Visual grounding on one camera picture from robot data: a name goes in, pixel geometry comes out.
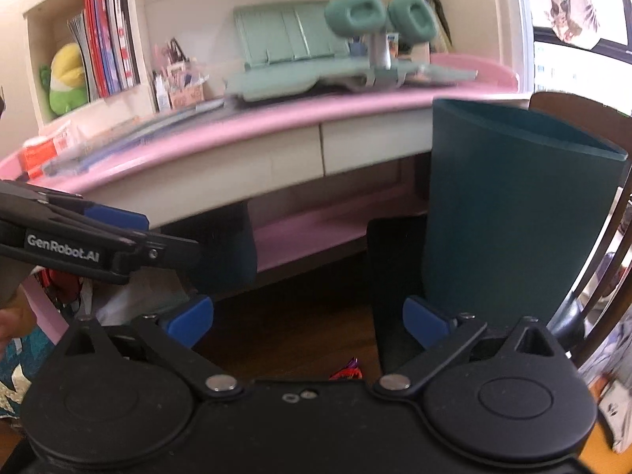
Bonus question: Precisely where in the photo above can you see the pink white desk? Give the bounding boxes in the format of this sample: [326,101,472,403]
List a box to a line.
[0,0,535,347]

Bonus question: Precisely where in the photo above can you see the dark teal trash bin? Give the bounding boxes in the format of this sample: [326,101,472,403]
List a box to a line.
[422,100,628,327]

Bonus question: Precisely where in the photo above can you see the purple snack bag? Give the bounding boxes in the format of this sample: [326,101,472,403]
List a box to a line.
[329,357,363,381]

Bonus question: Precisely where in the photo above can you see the teal headphones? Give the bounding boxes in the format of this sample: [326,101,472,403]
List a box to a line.
[325,0,438,45]

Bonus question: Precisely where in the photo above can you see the floral curtain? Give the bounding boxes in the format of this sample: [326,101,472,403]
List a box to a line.
[530,0,631,50]

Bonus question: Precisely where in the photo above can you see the row of books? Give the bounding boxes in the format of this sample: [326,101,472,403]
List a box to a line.
[68,0,140,102]

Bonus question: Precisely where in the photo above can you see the person left hand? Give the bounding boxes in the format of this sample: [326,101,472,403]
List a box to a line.
[0,300,36,355]

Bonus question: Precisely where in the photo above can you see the wooden chair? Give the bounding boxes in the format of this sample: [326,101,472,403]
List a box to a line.
[529,91,631,367]

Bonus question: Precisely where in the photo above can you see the patterned blue white rug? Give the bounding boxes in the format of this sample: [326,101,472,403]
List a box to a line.
[579,310,631,454]

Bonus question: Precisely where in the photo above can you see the green yellow plush toy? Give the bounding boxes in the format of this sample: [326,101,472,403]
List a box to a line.
[39,43,89,117]

